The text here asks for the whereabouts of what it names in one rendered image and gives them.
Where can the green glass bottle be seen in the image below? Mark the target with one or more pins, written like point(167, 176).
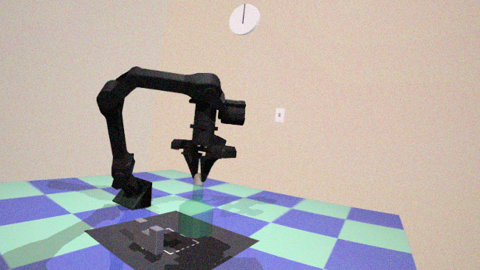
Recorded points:
point(196, 215)

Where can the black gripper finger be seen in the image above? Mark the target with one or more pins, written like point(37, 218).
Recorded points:
point(206, 164)
point(192, 160)

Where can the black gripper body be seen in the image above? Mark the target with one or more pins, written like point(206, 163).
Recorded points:
point(203, 135)

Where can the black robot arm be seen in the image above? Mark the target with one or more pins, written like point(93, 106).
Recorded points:
point(204, 90)

